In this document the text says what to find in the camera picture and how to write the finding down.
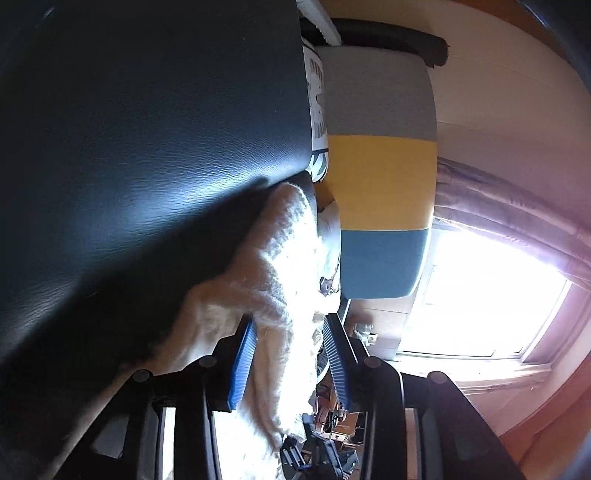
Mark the window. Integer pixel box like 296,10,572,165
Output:
396,220,575,367

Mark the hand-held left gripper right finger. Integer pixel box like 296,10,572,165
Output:
322,313,528,480

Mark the black leather bench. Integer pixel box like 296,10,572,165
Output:
0,0,320,480

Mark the cluttered wooden desk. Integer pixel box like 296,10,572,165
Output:
313,323,384,446

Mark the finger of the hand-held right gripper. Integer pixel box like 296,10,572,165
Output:
309,434,362,480
279,434,309,480

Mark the grey patterned cushion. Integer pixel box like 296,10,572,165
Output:
302,45,331,184

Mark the purple curtain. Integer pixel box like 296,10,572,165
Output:
433,156,591,289

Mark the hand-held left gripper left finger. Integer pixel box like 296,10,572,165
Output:
46,314,259,480

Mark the cream knit sweater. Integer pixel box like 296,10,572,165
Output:
152,181,345,480

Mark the beige patterned cushion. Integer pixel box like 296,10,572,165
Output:
318,200,345,297

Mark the grey yellow blue armchair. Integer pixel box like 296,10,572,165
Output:
295,0,440,302

